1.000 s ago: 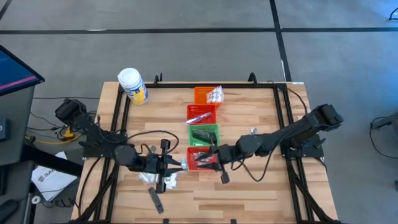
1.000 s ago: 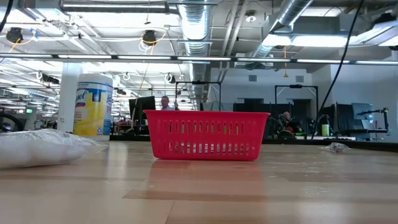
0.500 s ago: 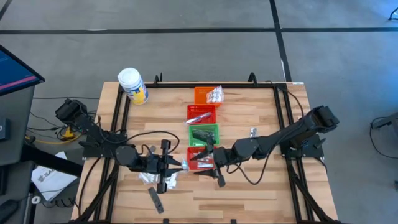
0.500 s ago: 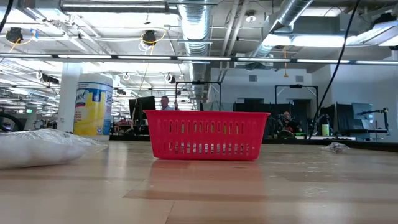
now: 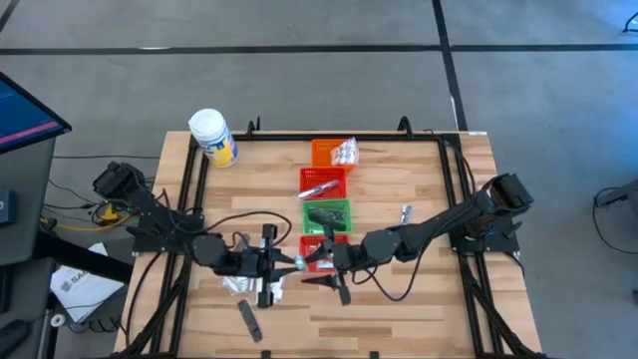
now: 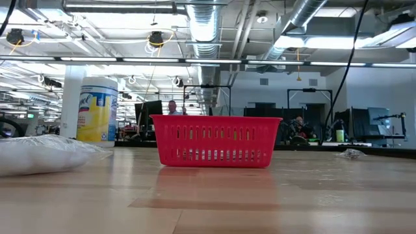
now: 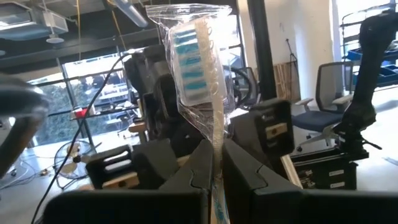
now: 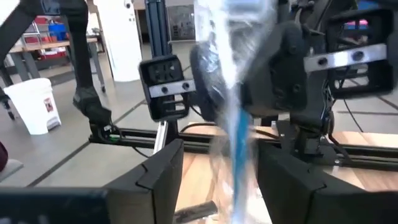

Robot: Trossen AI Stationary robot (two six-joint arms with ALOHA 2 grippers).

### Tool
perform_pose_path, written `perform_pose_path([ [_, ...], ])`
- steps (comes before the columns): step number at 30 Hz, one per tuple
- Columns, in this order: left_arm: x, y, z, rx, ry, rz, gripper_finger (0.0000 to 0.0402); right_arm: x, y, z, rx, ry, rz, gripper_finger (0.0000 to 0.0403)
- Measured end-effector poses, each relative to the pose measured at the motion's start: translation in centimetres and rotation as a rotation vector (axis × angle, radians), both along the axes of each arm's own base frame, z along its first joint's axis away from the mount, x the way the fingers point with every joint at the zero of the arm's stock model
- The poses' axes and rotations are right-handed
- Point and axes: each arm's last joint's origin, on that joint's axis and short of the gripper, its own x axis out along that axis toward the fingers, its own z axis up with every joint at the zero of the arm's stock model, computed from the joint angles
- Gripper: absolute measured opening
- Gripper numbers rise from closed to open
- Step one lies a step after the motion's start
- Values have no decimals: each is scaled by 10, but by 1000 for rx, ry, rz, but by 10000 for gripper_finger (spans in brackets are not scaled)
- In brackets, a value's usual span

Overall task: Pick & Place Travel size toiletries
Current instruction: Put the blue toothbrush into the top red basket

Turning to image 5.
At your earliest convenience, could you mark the black comb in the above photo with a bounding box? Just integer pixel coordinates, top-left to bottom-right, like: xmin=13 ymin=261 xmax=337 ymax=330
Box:
xmin=307 ymin=205 xmax=340 ymax=225
xmin=321 ymin=211 xmax=349 ymax=232
xmin=236 ymin=297 xmax=264 ymax=344

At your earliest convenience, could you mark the orange plastic basket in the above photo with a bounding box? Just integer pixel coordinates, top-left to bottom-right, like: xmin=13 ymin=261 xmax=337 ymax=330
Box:
xmin=310 ymin=139 xmax=356 ymax=172

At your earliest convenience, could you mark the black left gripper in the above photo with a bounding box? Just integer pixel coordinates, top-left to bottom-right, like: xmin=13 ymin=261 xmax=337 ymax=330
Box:
xmin=226 ymin=222 xmax=306 ymax=309

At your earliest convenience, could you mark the black rounded device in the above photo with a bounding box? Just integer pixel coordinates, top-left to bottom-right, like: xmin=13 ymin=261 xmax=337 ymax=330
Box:
xmin=0 ymin=318 xmax=32 ymax=359

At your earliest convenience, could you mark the black desk device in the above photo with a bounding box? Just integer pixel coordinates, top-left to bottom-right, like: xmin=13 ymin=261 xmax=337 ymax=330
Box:
xmin=0 ymin=187 xmax=17 ymax=225

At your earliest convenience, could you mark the toothbrush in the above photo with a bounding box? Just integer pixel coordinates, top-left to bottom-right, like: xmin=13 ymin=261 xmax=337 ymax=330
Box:
xmin=297 ymin=179 xmax=341 ymax=200

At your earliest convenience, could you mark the blue screen monitor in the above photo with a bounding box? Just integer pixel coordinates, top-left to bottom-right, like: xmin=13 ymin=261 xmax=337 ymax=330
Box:
xmin=0 ymin=72 xmax=73 ymax=155

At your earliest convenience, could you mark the white yellow wipes canister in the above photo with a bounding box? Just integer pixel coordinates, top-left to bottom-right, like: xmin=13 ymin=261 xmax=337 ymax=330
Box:
xmin=187 ymin=108 xmax=239 ymax=169

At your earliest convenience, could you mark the black aluminium table frame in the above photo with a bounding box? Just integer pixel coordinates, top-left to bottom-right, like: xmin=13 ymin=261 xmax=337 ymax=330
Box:
xmin=119 ymin=115 xmax=542 ymax=359

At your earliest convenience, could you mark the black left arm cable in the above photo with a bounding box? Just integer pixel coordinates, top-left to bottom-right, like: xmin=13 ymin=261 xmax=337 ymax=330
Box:
xmin=201 ymin=210 xmax=293 ymax=250

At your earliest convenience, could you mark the green plastic basket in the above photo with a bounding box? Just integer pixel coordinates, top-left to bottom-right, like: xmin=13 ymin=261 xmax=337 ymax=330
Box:
xmin=301 ymin=197 xmax=353 ymax=235

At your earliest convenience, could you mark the looped black floor cable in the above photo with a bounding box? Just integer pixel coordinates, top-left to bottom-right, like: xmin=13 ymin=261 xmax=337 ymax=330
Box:
xmin=590 ymin=186 xmax=638 ymax=256

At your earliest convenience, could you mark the grey desk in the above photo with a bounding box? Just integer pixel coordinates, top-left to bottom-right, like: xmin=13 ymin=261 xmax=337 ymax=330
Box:
xmin=0 ymin=137 xmax=57 ymax=268

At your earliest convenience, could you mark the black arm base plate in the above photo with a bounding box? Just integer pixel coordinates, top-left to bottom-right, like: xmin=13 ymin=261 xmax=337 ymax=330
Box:
xmin=130 ymin=226 xmax=206 ymax=254
xmin=448 ymin=213 xmax=520 ymax=254

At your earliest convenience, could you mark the yellow floor cable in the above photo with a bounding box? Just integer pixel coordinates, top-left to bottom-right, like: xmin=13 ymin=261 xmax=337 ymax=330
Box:
xmin=39 ymin=198 xmax=134 ymax=234

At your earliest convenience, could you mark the black desk foot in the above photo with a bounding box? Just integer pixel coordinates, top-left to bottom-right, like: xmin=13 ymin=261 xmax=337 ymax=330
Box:
xmin=32 ymin=231 xmax=135 ymax=284

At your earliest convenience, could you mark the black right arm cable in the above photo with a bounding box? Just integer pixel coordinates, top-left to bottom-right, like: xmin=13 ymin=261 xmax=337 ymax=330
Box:
xmin=351 ymin=130 xmax=478 ymax=303

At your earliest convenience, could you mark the white printed booklet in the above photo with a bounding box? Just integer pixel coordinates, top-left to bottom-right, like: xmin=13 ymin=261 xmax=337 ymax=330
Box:
xmin=49 ymin=242 xmax=126 ymax=324

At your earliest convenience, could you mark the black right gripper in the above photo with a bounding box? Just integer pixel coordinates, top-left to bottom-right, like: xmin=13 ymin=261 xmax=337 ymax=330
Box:
xmin=300 ymin=223 xmax=368 ymax=306

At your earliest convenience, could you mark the red plastic basket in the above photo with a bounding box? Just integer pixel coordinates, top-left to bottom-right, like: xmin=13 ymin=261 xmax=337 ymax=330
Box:
xmin=298 ymin=234 xmax=350 ymax=273
xmin=298 ymin=167 xmax=348 ymax=199

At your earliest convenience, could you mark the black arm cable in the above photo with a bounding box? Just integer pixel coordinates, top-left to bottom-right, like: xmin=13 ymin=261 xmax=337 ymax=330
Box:
xmin=201 ymin=210 xmax=293 ymax=250
xmin=351 ymin=130 xmax=478 ymax=303

